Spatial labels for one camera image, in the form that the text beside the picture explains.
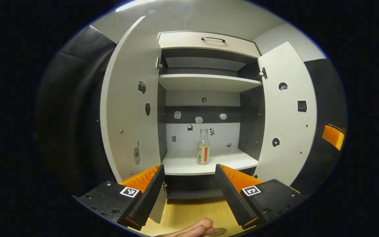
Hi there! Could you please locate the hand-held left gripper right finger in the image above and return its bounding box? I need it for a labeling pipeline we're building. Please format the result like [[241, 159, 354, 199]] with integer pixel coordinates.
[[215, 164, 307, 230]]

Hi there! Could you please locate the grey cabinet door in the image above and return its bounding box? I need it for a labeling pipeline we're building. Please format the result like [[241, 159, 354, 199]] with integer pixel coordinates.
[[100, 15, 168, 224], [254, 41, 317, 186]]

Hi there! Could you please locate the clear glass bottle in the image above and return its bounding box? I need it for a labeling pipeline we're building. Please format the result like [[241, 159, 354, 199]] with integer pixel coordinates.
[[196, 128, 210, 166]]

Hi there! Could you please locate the grey cabinet drawer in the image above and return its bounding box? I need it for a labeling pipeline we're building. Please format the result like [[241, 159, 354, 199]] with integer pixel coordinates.
[[157, 31, 262, 59]]

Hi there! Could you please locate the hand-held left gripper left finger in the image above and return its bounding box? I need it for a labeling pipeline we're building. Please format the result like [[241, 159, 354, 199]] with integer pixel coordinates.
[[73, 164, 165, 231]]

